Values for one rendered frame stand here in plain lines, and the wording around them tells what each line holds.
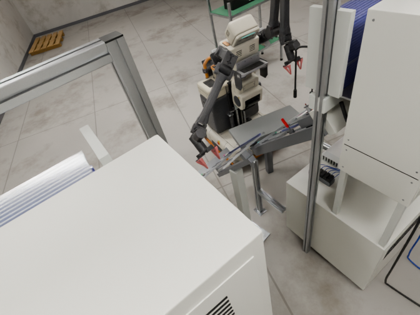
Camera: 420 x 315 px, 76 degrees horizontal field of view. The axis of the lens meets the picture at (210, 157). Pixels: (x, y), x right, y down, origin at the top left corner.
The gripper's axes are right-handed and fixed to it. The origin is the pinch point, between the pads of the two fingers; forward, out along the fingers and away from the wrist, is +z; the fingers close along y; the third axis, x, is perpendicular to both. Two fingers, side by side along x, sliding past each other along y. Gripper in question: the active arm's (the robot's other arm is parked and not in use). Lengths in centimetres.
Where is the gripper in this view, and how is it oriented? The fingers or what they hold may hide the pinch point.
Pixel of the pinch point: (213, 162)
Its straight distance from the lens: 157.0
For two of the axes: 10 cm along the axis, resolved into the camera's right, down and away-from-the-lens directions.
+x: -3.3, 2.3, 9.1
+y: 7.2, -5.7, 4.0
